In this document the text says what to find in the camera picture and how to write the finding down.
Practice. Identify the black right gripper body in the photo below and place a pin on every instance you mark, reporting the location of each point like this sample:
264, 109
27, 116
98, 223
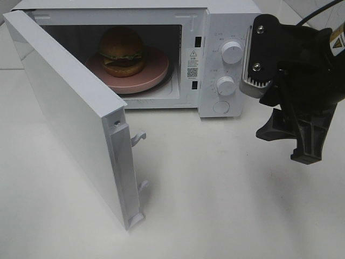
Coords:
310, 67

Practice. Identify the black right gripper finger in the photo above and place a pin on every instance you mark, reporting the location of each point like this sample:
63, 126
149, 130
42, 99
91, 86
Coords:
278, 127
310, 127

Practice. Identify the white round door release button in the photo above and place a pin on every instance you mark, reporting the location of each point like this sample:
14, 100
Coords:
221, 107

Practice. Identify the white microwave knob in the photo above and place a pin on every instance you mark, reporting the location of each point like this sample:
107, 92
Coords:
232, 52
225, 86

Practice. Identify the pink round plate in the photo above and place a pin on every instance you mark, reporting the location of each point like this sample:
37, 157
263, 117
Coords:
133, 76

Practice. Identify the burger with lettuce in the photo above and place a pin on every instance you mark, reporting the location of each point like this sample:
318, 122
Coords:
121, 49

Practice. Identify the white microwave door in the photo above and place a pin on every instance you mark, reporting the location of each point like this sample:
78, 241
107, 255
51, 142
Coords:
87, 116

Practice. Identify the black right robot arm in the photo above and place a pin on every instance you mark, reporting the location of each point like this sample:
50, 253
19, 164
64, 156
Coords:
301, 74

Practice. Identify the white microwave oven body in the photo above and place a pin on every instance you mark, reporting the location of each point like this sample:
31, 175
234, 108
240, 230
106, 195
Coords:
190, 33

